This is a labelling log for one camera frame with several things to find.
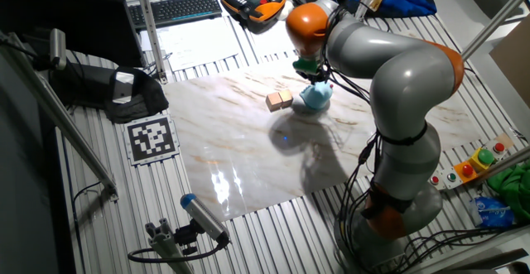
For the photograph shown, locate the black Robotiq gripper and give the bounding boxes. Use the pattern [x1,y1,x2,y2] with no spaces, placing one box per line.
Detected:
[305,69,330,85]

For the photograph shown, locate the light blue piggy bank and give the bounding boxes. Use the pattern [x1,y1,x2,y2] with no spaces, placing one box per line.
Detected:
[298,81,335,112]

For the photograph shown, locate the light wooden block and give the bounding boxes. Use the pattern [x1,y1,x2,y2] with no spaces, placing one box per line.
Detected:
[265,92,284,113]
[277,89,294,108]

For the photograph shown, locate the printed white paper sheet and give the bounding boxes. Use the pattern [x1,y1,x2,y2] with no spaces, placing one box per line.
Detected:
[140,17,246,73]
[243,19,300,60]

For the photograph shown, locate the black orange teach pendant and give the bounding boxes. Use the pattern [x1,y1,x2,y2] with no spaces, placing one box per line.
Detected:
[219,0,288,34]

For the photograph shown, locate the marble pattern board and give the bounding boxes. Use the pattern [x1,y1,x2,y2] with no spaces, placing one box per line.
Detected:
[162,60,484,222]

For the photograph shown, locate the black computer keyboard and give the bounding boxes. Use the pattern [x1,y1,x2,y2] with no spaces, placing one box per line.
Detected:
[127,0,224,31]

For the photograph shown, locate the grey box two small buttons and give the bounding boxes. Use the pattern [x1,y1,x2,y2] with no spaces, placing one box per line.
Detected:
[428,166,460,191]

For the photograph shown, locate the orange box red button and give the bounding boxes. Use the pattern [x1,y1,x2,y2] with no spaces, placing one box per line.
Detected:
[453,160,479,184]

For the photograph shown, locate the black white fiducial tag board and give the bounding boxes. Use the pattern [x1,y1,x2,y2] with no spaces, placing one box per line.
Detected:
[123,114,181,166]

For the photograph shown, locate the black fabric bag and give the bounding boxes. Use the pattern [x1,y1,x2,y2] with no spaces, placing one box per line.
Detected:
[49,62,170,125]

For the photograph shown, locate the yellow box green button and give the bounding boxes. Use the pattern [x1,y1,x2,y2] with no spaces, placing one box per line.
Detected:
[470,147,496,174]

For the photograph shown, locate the grey box red button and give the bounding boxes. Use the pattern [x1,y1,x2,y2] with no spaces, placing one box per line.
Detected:
[486,139,514,159]

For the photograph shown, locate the brown cardboard box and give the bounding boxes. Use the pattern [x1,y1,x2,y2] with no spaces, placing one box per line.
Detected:
[489,15,530,97]

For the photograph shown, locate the blue plastic bag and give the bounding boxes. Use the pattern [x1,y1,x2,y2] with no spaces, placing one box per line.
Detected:
[470,195,516,229]

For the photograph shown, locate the green cloth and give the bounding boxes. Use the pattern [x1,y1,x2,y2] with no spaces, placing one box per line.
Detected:
[486,161,530,225]

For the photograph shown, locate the short aluminium profile stand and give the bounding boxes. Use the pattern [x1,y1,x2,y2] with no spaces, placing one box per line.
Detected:
[144,218,195,274]

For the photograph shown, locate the black computer monitor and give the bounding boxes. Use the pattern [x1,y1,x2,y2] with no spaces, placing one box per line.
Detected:
[0,0,146,68]

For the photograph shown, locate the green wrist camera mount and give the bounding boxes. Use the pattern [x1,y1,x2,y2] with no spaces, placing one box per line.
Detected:
[292,57,320,75]

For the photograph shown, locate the black cable bundle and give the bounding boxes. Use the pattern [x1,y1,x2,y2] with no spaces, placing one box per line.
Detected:
[318,4,394,271]

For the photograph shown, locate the silver depth camera blue cap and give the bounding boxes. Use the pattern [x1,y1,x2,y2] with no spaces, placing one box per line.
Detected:
[180,193,231,246]

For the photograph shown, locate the loose black table cables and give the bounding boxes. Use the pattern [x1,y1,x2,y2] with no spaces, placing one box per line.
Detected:
[397,226,517,274]

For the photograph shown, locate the black camera cable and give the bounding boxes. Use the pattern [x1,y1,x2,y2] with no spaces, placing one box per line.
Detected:
[127,240,227,264]

